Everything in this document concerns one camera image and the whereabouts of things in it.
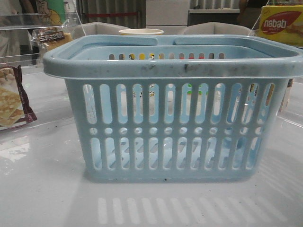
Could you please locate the packaged bread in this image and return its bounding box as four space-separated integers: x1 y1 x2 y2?
31 26 73 52

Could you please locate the light blue plastic basket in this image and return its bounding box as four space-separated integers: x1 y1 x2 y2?
43 35 303 182

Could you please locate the white box behind basket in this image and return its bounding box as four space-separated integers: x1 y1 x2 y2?
279 79 293 112

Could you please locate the yellow paper cup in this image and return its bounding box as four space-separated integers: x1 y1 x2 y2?
119 28 164 35

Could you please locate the grey armchair left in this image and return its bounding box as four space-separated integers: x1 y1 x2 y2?
71 22 129 40

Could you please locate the grey armchair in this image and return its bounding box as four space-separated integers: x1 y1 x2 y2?
71 22 129 40
178 22 251 35

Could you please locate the grey armchair right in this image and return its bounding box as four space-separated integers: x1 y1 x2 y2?
178 22 251 35

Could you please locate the brown cracker snack bag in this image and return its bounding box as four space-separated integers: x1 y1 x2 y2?
0 66 37 131

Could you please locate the yellow cartoon poster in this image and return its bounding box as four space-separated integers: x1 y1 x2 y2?
36 0 65 26

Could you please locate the clear acrylic shelf left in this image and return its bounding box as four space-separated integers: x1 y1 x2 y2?
0 12 81 66

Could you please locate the yellow nabati wafer box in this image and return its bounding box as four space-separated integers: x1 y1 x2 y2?
258 5 303 47

